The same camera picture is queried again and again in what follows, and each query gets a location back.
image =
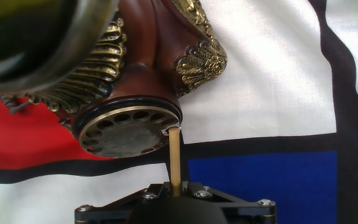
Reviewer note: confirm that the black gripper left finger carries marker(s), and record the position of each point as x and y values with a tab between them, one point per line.
120	207

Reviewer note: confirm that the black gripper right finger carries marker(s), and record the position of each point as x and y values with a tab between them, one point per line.
238	208

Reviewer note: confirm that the brass rotary dial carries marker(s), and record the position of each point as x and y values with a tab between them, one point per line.
126	137

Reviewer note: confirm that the short wooden stick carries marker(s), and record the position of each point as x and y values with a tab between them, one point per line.
175	158

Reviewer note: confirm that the antique brass rotary telephone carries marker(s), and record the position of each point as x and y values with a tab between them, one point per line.
154	56

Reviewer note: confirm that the brass brown phone handset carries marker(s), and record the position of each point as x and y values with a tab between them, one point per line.
36	37

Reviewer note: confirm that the red blue yellow grid cloth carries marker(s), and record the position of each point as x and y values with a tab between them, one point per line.
259	93

